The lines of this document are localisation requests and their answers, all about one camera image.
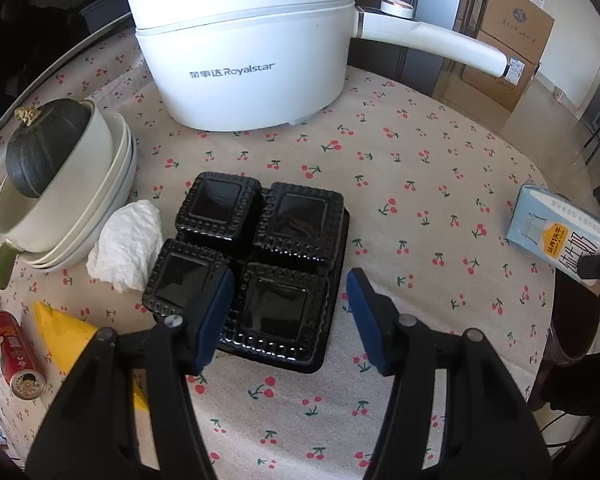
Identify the blue white milk carton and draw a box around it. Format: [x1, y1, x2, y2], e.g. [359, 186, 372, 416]
[506, 183, 600, 292]

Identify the yellow snack wrapper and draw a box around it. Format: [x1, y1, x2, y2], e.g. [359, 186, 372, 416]
[33, 300, 150, 413]

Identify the black plastic four-cell tray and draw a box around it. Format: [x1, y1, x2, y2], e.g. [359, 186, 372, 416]
[142, 171, 350, 374]

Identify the dark brown trash bin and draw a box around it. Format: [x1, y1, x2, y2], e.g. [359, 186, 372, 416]
[543, 271, 600, 366]

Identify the red cartoon drink can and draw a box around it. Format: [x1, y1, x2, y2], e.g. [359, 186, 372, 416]
[0, 310, 46, 401]

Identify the cherry print tablecloth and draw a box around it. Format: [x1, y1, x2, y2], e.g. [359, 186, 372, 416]
[30, 30, 554, 479]

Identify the crumpled white tissue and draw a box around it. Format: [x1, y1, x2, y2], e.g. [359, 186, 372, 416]
[86, 200, 163, 292]

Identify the lower cardboard box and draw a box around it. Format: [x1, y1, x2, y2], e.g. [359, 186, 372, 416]
[462, 32, 538, 112]

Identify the cardboard box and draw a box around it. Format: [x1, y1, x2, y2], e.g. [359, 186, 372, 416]
[478, 0, 554, 63]
[462, 32, 538, 112]

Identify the upper cardboard box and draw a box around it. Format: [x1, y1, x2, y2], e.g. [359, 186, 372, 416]
[478, 0, 554, 63]

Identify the dark green pumpkin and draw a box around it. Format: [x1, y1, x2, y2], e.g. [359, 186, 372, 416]
[5, 99, 92, 198]

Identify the white Royalstar electric pot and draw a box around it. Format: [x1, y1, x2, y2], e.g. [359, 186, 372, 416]
[128, 0, 507, 132]

